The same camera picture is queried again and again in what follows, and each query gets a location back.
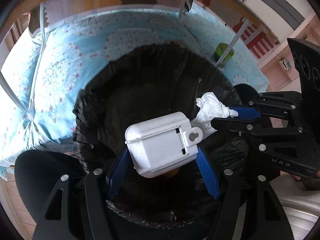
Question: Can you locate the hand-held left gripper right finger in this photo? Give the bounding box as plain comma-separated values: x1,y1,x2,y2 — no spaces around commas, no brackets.
196,146,288,240

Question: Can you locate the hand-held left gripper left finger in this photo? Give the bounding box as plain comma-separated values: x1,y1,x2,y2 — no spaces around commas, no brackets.
32,146,132,240

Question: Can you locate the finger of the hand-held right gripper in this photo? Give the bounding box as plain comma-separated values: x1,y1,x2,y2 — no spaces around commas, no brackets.
211,118,307,144
229,91,304,120

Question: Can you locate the white tissue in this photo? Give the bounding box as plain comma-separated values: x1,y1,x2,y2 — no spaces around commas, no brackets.
191,92,230,135

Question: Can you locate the white plastic box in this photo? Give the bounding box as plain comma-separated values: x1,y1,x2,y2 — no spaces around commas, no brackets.
124,112,204,178

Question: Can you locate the bin with black bag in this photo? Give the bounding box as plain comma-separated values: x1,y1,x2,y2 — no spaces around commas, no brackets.
72,42,253,230

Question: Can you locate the blue and white packet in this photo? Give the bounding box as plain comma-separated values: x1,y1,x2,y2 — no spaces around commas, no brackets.
279,59,293,72

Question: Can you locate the wooden corner shelf unit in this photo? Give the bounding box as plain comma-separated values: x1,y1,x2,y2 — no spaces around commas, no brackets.
257,12,320,93

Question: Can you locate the green can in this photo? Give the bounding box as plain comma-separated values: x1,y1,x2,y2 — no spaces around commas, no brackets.
212,43,235,67

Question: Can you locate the light blue floral bedsheet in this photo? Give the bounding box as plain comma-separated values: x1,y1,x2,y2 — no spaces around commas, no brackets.
0,4,268,178

